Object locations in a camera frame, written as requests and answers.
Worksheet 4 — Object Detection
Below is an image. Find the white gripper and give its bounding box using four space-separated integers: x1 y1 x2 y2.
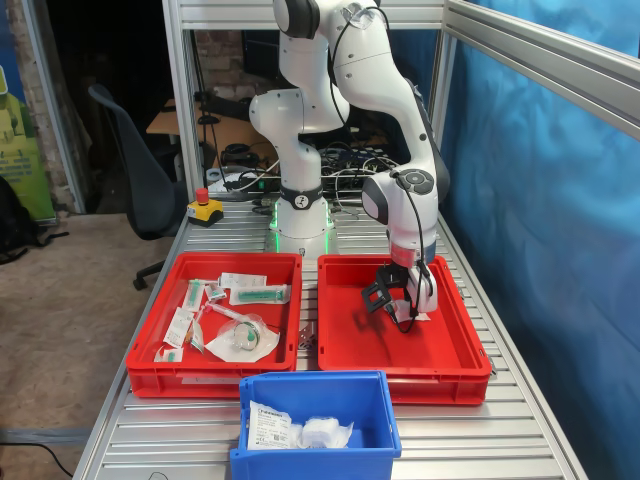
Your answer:
403 264 440 315

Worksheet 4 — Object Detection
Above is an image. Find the white bandage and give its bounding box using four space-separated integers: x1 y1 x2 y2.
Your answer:
394 298 432 322

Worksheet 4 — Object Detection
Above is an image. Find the red plastic crate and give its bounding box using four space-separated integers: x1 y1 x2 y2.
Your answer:
125 251 304 400
316 253 494 406

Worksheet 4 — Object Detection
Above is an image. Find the blue cloth backdrop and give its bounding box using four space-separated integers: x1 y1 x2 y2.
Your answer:
362 0 640 480

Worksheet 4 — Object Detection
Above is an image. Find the blue plastic storage bin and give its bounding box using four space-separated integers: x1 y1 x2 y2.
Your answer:
229 369 403 480

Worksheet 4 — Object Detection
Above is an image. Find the large green syringe packet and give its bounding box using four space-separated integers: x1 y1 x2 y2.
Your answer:
228 282 292 307

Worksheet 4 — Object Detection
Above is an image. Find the crumpled clear wrapped bandage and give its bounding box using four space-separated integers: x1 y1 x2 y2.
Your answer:
294 415 355 450

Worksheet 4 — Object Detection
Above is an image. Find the white labelled flat packet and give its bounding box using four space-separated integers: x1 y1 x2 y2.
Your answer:
218 272 268 290
163 307 195 348

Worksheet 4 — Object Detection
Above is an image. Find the coiled tubing packet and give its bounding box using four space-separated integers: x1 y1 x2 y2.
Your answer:
204 317 281 364

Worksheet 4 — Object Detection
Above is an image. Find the long clear syringe packet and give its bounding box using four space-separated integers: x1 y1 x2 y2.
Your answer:
197 302 264 326

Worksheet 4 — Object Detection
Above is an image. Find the labelled bandage packet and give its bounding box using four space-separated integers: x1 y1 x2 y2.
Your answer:
247 399 293 451

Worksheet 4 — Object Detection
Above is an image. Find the white power strip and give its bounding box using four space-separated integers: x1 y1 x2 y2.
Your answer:
205 167 281 195

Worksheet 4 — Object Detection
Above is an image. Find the slim green syringe packet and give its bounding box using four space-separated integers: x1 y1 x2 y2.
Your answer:
182 278 207 312

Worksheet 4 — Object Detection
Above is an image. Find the small green orange packet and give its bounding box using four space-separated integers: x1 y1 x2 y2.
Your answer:
187 319 206 354

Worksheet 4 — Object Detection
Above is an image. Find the yellow emergency stop button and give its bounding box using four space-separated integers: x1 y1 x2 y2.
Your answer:
186 188 225 229

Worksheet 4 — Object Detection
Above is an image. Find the small green cap packet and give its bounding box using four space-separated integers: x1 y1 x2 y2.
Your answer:
153 344 185 364

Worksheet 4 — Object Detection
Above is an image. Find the dark office chair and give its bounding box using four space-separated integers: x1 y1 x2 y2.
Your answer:
87 83 189 291

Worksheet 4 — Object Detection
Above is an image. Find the wooden desk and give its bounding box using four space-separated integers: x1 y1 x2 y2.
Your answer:
146 98 261 146

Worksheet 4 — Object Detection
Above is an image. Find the black backpack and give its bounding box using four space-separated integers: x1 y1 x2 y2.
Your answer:
0 175 70 266

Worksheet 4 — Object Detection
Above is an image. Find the green blue roll-up banner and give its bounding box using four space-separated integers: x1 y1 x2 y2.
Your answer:
0 0 59 224

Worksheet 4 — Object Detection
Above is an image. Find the black bracket with small camera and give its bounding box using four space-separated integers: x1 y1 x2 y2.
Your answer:
360 263 407 315

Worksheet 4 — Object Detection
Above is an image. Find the black camera cable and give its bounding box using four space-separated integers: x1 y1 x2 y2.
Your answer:
327 0 435 335

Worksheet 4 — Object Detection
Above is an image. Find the white cable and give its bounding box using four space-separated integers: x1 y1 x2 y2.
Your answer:
332 155 420 185

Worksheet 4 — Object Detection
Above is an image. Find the aluminium profile frame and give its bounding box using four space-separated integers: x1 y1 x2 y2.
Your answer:
160 0 640 211

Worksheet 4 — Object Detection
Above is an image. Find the black floor cable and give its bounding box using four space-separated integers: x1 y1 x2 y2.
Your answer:
0 442 76 479

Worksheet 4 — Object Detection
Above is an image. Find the grey metal post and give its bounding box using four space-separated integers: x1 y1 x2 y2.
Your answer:
22 0 87 214

